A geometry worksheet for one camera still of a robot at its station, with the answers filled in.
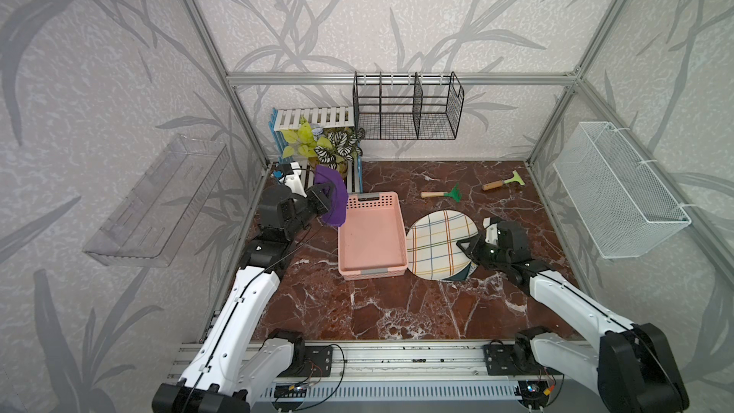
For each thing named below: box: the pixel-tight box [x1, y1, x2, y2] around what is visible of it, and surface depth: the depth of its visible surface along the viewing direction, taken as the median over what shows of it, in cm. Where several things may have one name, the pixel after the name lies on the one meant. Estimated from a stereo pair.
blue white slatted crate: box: [268, 106, 364, 194], surface depth 95 cm
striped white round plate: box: [406, 209, 479, 282], surface depth 91 cm
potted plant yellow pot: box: [280, 117, 366, 179], surface depth 93 cm
